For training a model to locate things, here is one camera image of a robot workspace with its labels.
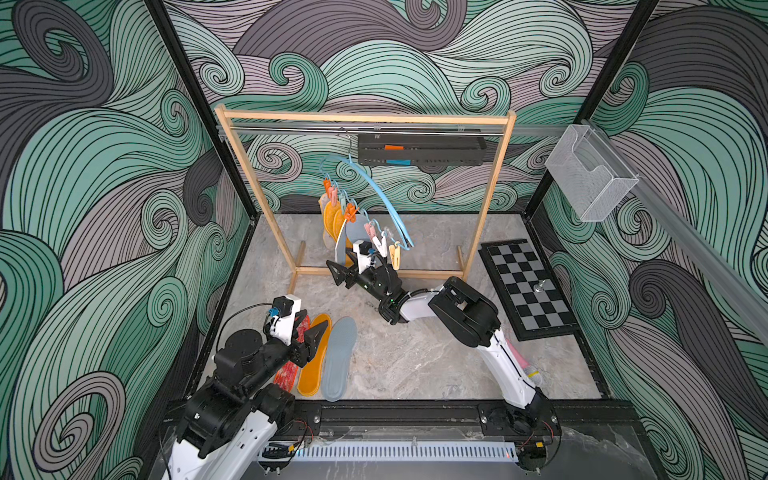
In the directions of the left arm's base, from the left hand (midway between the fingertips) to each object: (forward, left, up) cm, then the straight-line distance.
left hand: (315, 315), depth 65 cm
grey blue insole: (-8, -2, -25) cm, 26 cm away
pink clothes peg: (+19, -12, +8) cm, 24 cm away
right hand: (+25, -2, -10) cm, 27 cm away
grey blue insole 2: (+20, -3, -2) cm, 21 cm away
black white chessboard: (+16, -62, -22) cm, 68 cm away
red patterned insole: (-7, +11, -25) cm, 28 cm away
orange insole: (-5, +5, -26) cm, 27 cm away
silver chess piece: (+19, -65, -20) cm, 71 cm away
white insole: (+19, -3, -7) cm, 21 cm away
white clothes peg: (+14, -15, +7) cm, 21 cm away
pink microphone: (-6, -54, -20) cm, 58 cm away
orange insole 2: (+29, -2, +1) cm, 29 cm away
